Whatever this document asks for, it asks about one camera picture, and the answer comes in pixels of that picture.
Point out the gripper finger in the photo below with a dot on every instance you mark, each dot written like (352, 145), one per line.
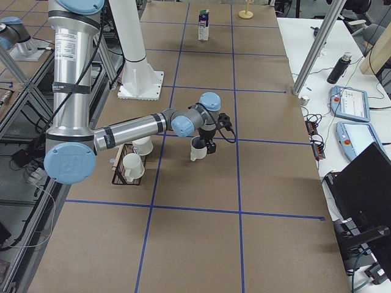
(211, 147)
(200, 144)

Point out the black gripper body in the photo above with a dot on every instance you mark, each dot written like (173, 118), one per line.
(206, 138)

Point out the white mug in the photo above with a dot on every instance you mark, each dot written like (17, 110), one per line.
(195, 153)

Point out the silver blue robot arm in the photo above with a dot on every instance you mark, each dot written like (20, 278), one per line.
(71, 144)
(17, 41)

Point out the white cup rear in rack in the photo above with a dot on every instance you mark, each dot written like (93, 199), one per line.
(143, 146)

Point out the white cup in rack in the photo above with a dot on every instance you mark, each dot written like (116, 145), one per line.
(134, 168)
(143, 146)

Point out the white cup front in rack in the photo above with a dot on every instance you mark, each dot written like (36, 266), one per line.
(134, 168)

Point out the milk carton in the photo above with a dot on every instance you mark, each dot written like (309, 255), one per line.
(203, 25)

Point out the small metal cap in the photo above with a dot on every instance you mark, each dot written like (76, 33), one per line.
(304, 100)

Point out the black usb hub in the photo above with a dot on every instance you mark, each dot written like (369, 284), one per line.
(316, 140)

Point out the wooden mug tree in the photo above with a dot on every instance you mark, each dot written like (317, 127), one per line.
(246, 13)

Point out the near teach pendant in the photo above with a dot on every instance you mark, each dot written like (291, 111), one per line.
(354, 138)

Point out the teach pendant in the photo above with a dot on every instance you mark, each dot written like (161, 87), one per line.
(350, 103)
(354, 138)

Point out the far teach pendant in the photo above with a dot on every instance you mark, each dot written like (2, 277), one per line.
(350, 103)

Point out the black water bottle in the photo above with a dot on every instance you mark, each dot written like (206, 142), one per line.
(339, 68)

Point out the black monitor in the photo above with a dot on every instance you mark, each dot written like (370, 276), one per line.
(361, 190)

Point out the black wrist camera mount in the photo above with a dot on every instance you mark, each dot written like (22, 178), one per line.
(224, 122)

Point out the black wire cup rack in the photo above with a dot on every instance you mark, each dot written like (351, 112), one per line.
(118, 168)

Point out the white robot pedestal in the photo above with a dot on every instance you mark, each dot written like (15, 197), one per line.
(139, 79)

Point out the aluminium frame post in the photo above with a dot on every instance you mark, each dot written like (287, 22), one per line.
(317, 45)

